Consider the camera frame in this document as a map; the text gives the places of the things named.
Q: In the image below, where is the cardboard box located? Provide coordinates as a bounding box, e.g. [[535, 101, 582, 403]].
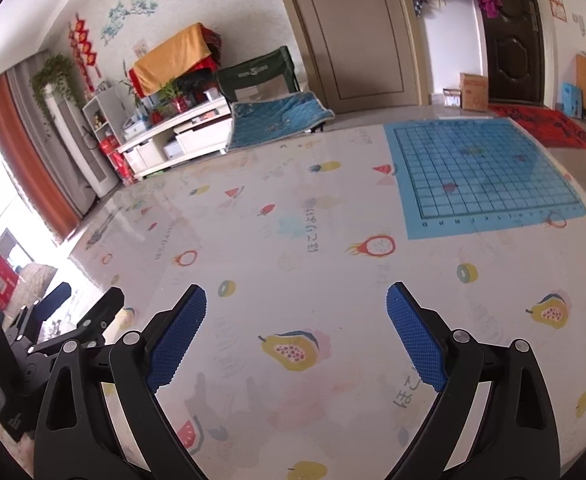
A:
[[459, 73, 490, 112]]

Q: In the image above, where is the fruit print table cover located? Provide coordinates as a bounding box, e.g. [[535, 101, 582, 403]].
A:
[[68, 117, 586, 480]]

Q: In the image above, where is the blue box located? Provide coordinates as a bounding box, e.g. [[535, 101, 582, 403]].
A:
[[560, 82, 584, 120]]

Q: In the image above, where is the dark brown door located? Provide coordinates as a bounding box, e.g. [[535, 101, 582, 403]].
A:
[[483, 0, 546, 109]]

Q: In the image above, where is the potted plant in red pot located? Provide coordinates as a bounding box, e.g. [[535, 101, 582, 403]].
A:
[[157, 79, 192, 114]]

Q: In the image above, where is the orange curtain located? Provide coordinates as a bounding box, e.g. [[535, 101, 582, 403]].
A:
[[0, 77, 84, 247]]

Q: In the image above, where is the blue grid mat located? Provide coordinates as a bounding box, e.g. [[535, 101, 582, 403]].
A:
[[384, 117, 586, 241]]

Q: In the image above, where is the white standing air conditioner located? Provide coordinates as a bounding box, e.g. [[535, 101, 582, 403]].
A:
[[43, 91, 122, 199]]

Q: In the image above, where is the white TV stand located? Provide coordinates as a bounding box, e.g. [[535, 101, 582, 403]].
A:
[[118, 96, 234, 179]]

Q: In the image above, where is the orange cloth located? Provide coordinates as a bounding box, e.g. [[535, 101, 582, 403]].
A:
[[132, 24, 214, 96]]

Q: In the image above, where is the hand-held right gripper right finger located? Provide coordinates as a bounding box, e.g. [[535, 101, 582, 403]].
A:
[[386, 282, 561, 480]]

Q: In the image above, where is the stack of red boxes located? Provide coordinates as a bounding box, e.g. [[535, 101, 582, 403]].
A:
[[100, 132, 136, 187]]

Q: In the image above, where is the white shelf cabinet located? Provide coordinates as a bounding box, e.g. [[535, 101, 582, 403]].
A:
[[82, 82, 140, 161]]

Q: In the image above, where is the beige woven blanket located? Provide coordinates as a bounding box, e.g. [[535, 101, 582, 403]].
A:
[[18, 261, 60, 302]]

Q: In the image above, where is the red knot wall decoration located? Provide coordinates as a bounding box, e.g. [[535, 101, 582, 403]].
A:
[[69, 12, 100, 94]]

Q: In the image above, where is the red box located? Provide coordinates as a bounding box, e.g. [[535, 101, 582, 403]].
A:
[[0, 255, 22, 311]]

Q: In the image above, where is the hanging green plant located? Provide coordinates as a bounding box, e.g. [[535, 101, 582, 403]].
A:
[[30, 54, 86, 122]]

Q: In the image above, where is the blue quilted cushion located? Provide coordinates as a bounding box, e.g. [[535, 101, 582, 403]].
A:
[[225, 91, 335, 154]]

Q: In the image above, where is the beige door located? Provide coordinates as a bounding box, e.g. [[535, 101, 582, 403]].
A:
[[278, 0, 420, 114]]

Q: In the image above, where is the green folding chair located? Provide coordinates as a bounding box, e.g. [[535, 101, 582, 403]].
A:
[[214, 46, 302, 106]]

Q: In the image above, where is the red doormat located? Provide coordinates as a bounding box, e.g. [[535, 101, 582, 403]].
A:
[[488, 104, 586, 152]]

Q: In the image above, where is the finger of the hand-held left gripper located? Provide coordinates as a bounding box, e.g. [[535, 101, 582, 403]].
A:
[[20, 281, 72, 342], [33, 286, 126, 357]]

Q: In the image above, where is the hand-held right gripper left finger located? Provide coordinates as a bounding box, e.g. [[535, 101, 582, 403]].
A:
[[33, 284, 208, 480]]

